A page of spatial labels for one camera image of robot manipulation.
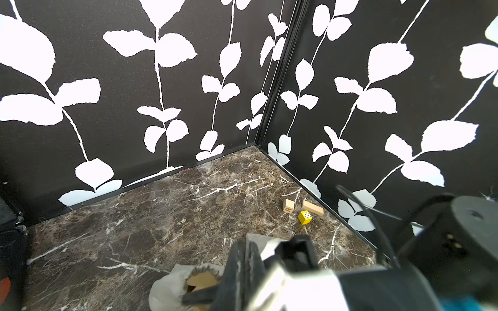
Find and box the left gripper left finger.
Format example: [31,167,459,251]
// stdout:
[181,240,249,311]

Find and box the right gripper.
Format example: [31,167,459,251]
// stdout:
[268,235,319,272]

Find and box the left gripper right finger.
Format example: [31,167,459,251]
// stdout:
[247,241,266,305]

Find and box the tall white cloth bag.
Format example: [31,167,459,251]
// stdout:
[148,232,289,311]

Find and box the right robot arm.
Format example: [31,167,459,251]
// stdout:
[264,194,497,310]

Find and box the yellow dice cube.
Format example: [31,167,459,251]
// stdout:
[298,211,313,225]

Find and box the long wooden block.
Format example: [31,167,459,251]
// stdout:
[302,201,324,216]

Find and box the small wooden cube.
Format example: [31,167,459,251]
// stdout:
[283,199,295,214]

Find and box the black poker chip case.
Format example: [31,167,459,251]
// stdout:
[1,189,28,310]

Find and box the red guitar pick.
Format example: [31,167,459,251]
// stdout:
[0,277,11,306]

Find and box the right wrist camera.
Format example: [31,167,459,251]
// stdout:
[246,264,349,310]

